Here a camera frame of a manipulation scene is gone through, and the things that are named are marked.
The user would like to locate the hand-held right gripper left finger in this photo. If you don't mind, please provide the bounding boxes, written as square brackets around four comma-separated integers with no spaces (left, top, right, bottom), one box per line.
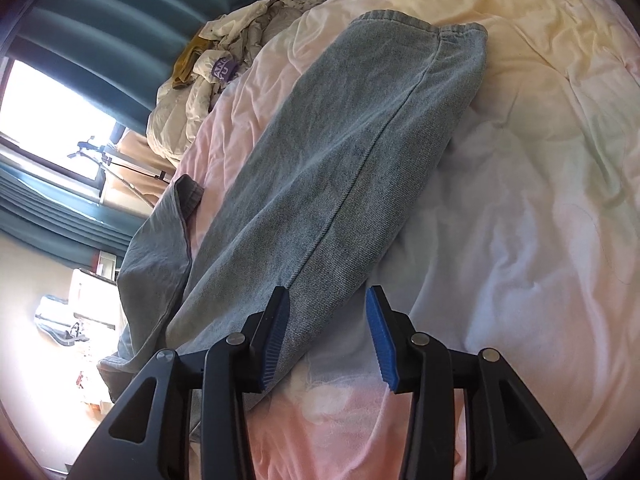
[70,286,292,480]

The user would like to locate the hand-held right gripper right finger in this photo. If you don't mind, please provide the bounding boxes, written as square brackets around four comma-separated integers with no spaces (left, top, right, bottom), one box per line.
[365,285,588,480]

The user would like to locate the light blue denim jeans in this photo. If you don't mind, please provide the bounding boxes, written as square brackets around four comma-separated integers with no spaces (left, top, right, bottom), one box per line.
[97,10,488,431]

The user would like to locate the red and white box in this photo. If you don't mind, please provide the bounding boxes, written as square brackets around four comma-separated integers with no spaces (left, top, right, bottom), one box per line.
[92,252,121,278]

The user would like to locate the pastel pink and yellow duvet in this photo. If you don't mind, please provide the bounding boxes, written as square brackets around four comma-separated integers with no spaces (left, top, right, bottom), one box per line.
[97,0,640,480]

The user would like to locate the white cabinet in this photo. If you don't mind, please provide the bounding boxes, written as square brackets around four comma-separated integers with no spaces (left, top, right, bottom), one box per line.
[70,267,123,321]

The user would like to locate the blue and white object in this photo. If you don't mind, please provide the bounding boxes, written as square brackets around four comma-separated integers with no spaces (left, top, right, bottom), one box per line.
[35,297,91,347]

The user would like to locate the black tripod stand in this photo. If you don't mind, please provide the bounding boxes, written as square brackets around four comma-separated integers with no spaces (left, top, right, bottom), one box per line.
[67,135,168,181]

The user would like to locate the cream puffer jacket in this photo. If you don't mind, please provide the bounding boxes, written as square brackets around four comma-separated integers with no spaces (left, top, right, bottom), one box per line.
[146,0,306,163]

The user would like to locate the teal pleated curtain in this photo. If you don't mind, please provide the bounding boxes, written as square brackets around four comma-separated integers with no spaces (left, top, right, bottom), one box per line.
[0,152,151,266]
[15,0,296,111]

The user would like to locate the mustard yellow cloth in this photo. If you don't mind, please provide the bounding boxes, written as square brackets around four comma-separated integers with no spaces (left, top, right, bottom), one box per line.
[172,35,208,88]

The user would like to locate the bright window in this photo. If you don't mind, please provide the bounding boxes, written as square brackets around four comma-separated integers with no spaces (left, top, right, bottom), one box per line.
[0,60,121,186]

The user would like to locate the white patterned crumpled cloth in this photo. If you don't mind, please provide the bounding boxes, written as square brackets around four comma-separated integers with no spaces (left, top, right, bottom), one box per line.
[272,0,326,13]

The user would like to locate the grey flexible cable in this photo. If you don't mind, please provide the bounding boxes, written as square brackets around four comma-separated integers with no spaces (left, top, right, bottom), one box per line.
[107,165,157,209]

